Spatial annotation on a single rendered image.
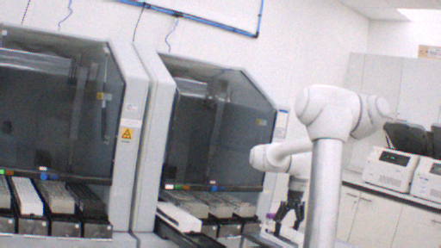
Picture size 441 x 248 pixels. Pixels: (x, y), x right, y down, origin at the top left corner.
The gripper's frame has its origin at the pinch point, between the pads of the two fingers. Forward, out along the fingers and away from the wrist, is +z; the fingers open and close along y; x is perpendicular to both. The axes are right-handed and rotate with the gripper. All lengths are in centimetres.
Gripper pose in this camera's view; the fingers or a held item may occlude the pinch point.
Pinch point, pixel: (286, 232)
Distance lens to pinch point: 191.0
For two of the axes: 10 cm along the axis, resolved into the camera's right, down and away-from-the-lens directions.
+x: -5.3, -1.4, 8.3
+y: 8.3, 1.2, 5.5
